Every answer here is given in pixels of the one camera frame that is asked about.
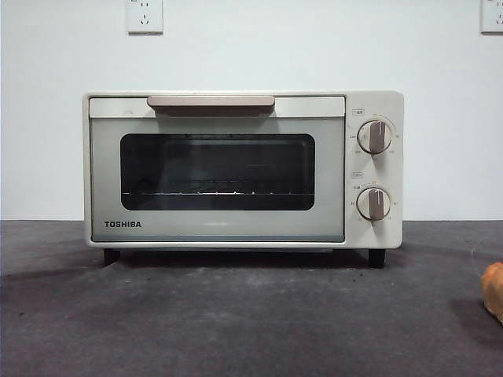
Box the glass oven door beige handle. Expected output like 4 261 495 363
89 94 347 243

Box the dark grey felt table mat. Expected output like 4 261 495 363
0 219 503 377

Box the white oven knob beige grip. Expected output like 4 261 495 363
357 119 395 155
356 186 393 223

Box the golden brown bread loaf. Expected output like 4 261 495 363
479 262 503 315

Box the white wall socket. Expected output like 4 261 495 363
479 0 503 35
126 0 164 35

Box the metal wire oven rack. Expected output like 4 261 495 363
122 178 299 197

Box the white Toshiba toaster oven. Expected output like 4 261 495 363
82 89 405 269

